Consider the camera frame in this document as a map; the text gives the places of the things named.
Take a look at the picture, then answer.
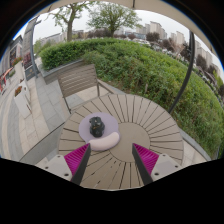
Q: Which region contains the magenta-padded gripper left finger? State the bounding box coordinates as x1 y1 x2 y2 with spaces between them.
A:
41 143 92 187

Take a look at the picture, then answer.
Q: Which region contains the lilac mouse pad with wrist rest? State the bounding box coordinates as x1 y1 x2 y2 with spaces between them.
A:
78 111 121 152

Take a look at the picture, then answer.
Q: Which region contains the black computer mouse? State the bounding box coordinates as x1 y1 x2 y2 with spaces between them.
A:
88 116 106 138

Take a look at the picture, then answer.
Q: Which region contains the green trimmed hedge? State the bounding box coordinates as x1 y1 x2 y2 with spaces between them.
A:
39 37 224 158

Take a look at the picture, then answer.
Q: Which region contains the tall grey sign pillar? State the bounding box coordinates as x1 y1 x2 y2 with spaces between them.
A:
21 16 43 81

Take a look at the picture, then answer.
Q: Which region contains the thin-crowned tree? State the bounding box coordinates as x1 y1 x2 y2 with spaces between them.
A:
49 2 98 43

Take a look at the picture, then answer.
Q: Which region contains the white planter with flowers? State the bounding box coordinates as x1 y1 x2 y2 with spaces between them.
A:
12 57 26 84
13 85 33 118

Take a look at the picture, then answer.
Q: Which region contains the shop building with signs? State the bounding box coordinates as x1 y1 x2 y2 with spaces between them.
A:
0 34 24 98

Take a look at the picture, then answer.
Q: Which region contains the grey slatted outdoor chair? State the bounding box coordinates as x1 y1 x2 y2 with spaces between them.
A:
57 63 116 114

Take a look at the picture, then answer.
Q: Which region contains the beige parasol canopy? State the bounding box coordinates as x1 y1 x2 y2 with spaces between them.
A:
36 0 214 51

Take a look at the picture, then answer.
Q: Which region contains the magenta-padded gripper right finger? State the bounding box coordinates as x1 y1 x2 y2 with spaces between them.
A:
131 143 183 187

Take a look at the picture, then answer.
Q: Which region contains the group of distant apartment buildings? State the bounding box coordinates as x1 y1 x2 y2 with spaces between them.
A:
134 20 221 78

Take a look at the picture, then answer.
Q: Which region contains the dense green tree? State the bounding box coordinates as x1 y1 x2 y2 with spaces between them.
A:
87 2 143 38

